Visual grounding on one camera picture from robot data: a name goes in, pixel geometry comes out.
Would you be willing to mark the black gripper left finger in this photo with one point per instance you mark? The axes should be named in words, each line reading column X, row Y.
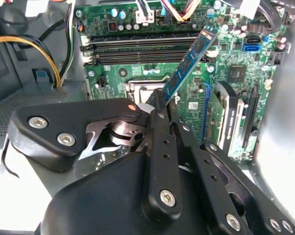
column 64, row 115

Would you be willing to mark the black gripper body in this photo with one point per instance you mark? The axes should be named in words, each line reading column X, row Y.
column 101, row 200

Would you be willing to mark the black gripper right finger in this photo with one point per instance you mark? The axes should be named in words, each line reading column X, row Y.
column 206, row 166

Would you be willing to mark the blue RAM stick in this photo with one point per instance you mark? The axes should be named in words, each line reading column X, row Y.
column 186, row 63

